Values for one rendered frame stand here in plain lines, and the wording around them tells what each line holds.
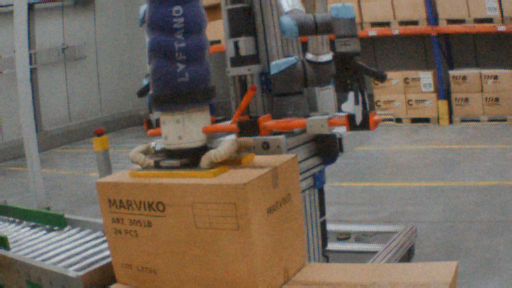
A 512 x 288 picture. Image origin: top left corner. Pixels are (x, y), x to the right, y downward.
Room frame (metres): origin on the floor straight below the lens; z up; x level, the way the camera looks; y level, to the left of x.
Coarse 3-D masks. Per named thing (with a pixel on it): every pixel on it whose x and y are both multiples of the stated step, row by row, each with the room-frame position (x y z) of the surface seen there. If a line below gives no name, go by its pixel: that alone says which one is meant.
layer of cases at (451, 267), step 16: (304, 272) 1.81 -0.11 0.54; (320, 272) 1.79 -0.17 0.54; (336, 272) 1.76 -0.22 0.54; (352, 272) 1.73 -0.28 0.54; (368, 272) 1.70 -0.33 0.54; (384, 272) 1.67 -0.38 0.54; (400, 272) 1.64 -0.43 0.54; (416, 272) 1.61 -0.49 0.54; (432, 272) 1.58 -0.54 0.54; (448, 272) 1.54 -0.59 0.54
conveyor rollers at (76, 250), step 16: (0, 224) 2.79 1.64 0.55; (16, 224) 2.80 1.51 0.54; (32, 224) 2.82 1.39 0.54; (16, 240) 2.49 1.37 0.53; (32, 240) 2.50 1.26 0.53; (48, 240) 2.42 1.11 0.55; (64, 240) 2.42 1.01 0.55; (80, 240) 2.41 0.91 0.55; (96, 240) 2.40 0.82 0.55; (32, 256) 2.19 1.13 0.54; (48, 256) 2.19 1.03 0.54; (64, 256) 2.18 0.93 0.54; (80, 256) 2.17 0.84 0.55; (96, 256) 2.16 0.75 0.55
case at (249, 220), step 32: (256, 160) 1.90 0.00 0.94; (288, 160) 1.85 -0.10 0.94; (128, 192) 1.77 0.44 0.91; (160, 192) 1.71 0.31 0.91; (192, 192) 1.65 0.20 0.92; (224, 192) 1.60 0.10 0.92; (256, 192) 1.62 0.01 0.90; (288, 192) 1.83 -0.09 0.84; (128, 224) 1.78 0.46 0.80; (160, 224) 1.72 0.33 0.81; (192, 224) 1.66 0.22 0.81; (224, 224) 1.61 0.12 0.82; (256, 224) 1.60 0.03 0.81; (288, 224) 1.81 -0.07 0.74; (128, 256) 1.79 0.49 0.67; (160, 256) 1.73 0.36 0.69; (192, 256) 1.67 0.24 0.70; (224, 256) 1.62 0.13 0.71; (256, 256) 1.58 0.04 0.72; (288, 256) 1.78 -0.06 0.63
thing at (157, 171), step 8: (160, 160) 1.83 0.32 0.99; (192, 160) 1.76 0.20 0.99; (152, 168) 1.83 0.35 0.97; (160, 168) 1.81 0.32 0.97; (168, 168) 1.80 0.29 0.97; (176, 168) 1.78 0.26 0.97; (184, 168) 1.77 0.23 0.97; (192, 168) 1.75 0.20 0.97; (200, 168) 1.74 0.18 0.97; (208, 168) 1.72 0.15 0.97; (216, 168) 1.73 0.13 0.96; (224, 168) 1.75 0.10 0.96; (136, 176) 1.82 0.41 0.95; (144, 176) 1.80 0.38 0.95; (152, 176) 1.79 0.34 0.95; (160, 176) 1.77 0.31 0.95; (168, 176) 1.76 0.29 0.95; (176, 176) 1.74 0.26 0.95; (184, 176) 1.73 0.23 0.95; (192, 176) 1.72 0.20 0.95; (200, 176) 1.70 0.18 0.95; (208, 176) 1.69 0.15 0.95; (216, 176) 1.70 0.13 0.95
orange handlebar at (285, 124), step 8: (280, 120) 1.72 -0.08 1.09; (288, 120) 1.70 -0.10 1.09; (296, 120) 1.73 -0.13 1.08; (304, 120) 1.68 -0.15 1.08; (328, 120) 1.64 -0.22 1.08; (336, 120) 1.63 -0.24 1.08; (344, 120) 1.62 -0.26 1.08; (376, 120) 1.58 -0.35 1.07; (160, 128) 1.95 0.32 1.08; (208, 128) 1.82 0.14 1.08; (216, 128) 1.80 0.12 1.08; (224, 128) 1.79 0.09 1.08; (232, 128) 1.78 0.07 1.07; (264, 128) 1.73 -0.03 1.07; (272, 128) 1.72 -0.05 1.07; (280, 128) 1.71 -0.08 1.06; (288, 128) 1.70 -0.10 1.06; (296, 128) 1.69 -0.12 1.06
